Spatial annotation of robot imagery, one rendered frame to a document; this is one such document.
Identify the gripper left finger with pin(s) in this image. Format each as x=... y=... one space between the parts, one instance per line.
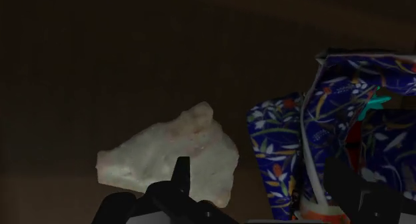
x=177 y=194

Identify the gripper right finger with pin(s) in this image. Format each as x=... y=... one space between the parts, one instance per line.
x=360 y=194

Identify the white rough rock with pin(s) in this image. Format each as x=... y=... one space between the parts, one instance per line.
x=156 y=158

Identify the blue floral patterned box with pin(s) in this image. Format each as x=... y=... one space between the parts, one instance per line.
x=331 y=126

